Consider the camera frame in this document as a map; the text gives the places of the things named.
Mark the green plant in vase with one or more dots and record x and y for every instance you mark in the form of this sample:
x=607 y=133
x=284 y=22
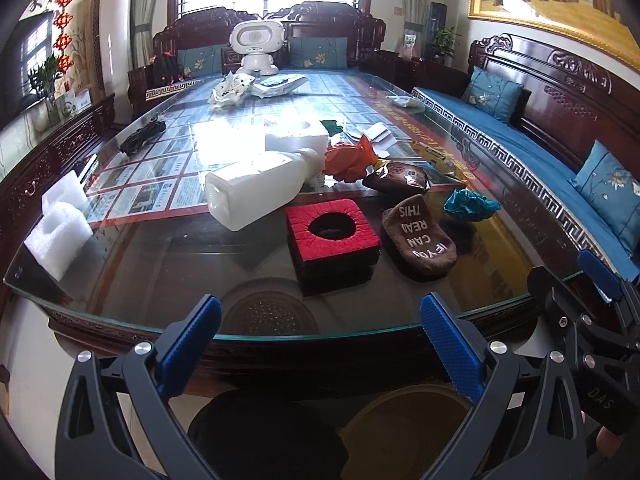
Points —
x=42 y=79

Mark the white toy robot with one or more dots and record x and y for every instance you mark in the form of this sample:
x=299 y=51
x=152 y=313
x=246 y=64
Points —
x=256 y=41

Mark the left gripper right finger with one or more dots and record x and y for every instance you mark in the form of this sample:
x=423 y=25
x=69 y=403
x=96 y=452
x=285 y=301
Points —
x=524 y=422

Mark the white plastic milk bottle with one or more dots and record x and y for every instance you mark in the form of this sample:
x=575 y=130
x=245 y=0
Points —
x=245 y=191

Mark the teal pillow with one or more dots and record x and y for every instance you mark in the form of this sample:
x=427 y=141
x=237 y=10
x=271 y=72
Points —
x=327 y=53
x=201 y=62

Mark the blue embroidered pillow far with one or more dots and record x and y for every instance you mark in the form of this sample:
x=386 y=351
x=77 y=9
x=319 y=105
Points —
x=492 y=94

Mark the orange plastic bag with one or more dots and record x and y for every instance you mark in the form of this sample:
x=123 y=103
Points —
x=349 y=162

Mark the gold framed landscape painting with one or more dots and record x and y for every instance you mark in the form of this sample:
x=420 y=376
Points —
x=596 y=23

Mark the teal pillow rear right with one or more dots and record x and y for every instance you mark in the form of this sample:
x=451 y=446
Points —
x=327 y=53

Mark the blue embroidered pillow near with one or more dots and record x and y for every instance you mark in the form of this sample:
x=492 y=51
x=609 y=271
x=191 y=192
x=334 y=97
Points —
x=612 y=192

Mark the black water dispenser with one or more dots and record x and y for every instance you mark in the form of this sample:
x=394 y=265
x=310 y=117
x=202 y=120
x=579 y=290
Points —
x=436 y=19

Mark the black television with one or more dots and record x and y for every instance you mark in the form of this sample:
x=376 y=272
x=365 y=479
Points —
x=28 y=47

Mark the brown printed sock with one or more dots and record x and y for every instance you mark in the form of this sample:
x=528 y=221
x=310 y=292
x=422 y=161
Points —
x=419 y=240

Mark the white standing air conditioner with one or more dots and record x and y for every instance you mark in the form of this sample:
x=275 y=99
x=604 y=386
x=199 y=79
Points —
x=115 y=47

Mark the white tissue wad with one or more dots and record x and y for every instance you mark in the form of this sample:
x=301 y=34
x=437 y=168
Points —
x=406 y=102

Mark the green crumpled wrapper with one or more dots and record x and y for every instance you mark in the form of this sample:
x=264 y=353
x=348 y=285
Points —
x=332 y=127

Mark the person right hand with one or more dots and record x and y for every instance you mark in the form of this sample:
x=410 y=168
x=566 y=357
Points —
x=601 y=443

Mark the teal wrapper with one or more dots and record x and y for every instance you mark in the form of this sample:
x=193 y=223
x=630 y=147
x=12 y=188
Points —
x=469 y=206

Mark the long wooden sofa blue cushion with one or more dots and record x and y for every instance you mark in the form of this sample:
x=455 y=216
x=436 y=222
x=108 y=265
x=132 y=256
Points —
x=567 y=105

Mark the blue embroidered pillow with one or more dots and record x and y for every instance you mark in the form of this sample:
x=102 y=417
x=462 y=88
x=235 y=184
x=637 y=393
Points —
x=612 y=192
x=492 y=94

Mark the potted green plant corner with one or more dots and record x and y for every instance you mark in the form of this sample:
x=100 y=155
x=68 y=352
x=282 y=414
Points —
x=443 y=45

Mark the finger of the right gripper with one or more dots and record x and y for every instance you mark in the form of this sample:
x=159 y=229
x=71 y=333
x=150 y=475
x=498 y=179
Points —
x=606 y=280

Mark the red chinese knot decoration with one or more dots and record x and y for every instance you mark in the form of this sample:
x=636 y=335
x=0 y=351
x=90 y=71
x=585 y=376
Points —
x=63 y=40

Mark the wooden tv cabinet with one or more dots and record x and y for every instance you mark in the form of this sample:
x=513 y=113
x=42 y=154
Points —
x=22 y=188

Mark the crumpled white patterned bag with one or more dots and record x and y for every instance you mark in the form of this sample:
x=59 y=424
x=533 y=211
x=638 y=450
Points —
x=232 y=90

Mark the white paper pieces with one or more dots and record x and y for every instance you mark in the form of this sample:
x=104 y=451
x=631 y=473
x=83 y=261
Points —
x=378 y=135

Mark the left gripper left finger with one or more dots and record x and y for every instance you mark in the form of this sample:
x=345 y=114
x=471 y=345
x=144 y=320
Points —
x=93 y=440

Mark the teal pillow rear left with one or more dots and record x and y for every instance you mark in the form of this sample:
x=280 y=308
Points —
x=201 y=62

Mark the carved wooden sofa rear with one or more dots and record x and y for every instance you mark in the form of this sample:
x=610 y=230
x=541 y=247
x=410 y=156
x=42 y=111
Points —
x=311 y=34

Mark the white blue package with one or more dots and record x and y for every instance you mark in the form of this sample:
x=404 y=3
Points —
x=279 y=85

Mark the yellow trash bin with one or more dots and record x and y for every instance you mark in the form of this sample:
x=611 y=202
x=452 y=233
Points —
x=400 y=434

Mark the red black tissue box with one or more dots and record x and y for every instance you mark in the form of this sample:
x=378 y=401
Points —
x=333 y=245

